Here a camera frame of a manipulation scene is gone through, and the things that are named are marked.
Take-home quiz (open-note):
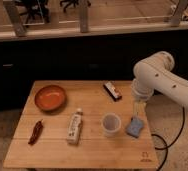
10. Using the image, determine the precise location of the clear plastic cup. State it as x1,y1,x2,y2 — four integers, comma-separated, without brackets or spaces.
101,113,122,137

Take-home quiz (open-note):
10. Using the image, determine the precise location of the black office chair middle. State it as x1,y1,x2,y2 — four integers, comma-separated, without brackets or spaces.
59,0,91,13

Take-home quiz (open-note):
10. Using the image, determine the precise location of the dried red chili pepper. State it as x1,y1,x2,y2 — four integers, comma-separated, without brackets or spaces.
28,121,43,145

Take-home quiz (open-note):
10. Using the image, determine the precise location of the grey metal post right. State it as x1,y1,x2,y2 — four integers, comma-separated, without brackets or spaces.
169,0,188,27

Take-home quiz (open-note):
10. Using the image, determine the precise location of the blue sponge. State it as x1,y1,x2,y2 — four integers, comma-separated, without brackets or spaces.
126,116,144,138

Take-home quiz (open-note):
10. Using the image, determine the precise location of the grey metal post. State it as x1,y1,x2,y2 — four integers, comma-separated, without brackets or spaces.
79,0,88,33
3,0,26,37
169,0,188,27

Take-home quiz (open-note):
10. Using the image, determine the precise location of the black power cable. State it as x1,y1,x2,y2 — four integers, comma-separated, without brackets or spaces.
151,106,186,171

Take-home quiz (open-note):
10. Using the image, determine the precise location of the grey metal post left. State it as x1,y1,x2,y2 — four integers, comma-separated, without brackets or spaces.
3,0,26,37

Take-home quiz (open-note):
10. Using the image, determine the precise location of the black and white eraser box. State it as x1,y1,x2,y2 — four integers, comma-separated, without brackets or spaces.
103,82,122,101

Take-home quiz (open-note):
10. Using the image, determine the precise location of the white plastic bottle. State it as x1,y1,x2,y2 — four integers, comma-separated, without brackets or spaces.
67,108,83,145

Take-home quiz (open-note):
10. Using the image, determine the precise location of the black office chair left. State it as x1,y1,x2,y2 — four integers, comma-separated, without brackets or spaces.
14,0,49,24

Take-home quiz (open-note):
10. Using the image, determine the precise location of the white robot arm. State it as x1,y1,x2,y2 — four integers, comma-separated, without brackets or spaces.
131,51,188,109

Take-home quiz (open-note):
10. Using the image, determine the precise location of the orange bowl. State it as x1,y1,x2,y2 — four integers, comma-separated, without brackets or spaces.
34,85,66,112

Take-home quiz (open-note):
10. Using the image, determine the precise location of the grey metal post middle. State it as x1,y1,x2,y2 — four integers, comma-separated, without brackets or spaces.
79,0,88,33

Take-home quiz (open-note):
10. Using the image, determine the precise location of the black office chair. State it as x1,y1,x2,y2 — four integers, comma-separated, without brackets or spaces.
59,0,91,13
14,0,49,24

